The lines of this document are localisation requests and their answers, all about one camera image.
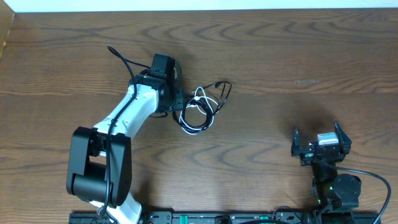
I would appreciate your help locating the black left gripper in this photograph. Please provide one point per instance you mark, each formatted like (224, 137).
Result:
(180, 101)

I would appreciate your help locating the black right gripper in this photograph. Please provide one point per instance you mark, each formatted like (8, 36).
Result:
(307, 155)

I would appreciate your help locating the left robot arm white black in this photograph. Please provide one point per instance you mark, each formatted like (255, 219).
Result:
(100, 161)

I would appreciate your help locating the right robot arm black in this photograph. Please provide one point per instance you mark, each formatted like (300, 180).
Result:
(337, 194)

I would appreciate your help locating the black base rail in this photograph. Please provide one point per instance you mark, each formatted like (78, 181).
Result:
(281, 216)

